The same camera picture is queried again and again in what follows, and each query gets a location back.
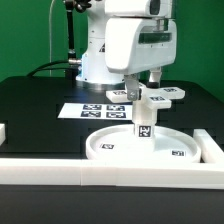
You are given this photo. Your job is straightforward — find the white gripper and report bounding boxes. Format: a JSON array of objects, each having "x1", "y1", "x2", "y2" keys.
[{"x1": 105, "y1": 17, "x2": 176, "y2": 101}]

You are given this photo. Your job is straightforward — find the white cross table base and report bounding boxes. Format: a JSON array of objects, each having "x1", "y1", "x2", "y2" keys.
[{"x1": 106, "y1": 84, "x2": 185, "y2": 110}]

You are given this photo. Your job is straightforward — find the white round table top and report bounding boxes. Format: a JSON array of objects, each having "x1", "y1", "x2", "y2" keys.
[{"x1": 86, "y1": 124, "x2": 201, "y2": 163}]

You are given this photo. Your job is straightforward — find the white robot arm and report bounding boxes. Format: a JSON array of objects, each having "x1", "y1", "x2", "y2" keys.
[{"x1": 77, "y1": 0, "x2": 177, "y2": 100}]

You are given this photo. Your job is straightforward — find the white marker sheet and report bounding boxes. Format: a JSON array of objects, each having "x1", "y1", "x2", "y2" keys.
[{"x1": 58, "y1": 103, "x2": 132, "y2": 120}]

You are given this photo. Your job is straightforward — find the white right fence bar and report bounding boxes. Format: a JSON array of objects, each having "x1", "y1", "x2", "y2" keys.
[{"x1": 193, "y1": 129, "x2": 224, "y2": 164}]

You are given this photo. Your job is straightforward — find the white fence bar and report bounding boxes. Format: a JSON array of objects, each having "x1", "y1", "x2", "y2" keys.
[
  {"x1": 193, "y1": 129, "x2": 224, "y2": 164},
  {"x1": 0, "y1": 158, "x2": 224, "y2": 190}
]

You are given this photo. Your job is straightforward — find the white left fence block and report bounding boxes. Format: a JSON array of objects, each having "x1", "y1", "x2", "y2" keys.
[{"x1": 0, "y1": 123, "x2": 6, "y2": 146}]

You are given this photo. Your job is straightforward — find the white front fence bar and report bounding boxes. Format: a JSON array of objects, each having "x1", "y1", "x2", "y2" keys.
[{"x1": 0, "y1": 158, "x2": 224, "y2": 190}]

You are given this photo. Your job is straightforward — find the black cables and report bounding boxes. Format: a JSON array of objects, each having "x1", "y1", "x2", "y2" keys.
[{"x1": 26, "y1": 59, "x2": 83, "y2": 78}]

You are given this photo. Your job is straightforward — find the black camera stand pole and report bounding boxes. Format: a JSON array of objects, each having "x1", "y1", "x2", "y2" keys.
[{"x1": 63, "y1": 0, "x2": 92, "y2": 65}]

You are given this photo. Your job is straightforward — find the grey cable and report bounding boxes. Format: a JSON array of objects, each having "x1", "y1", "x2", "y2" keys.
[{"x1": 48, "y1": 0, "x2": 58, "y2": 78}]

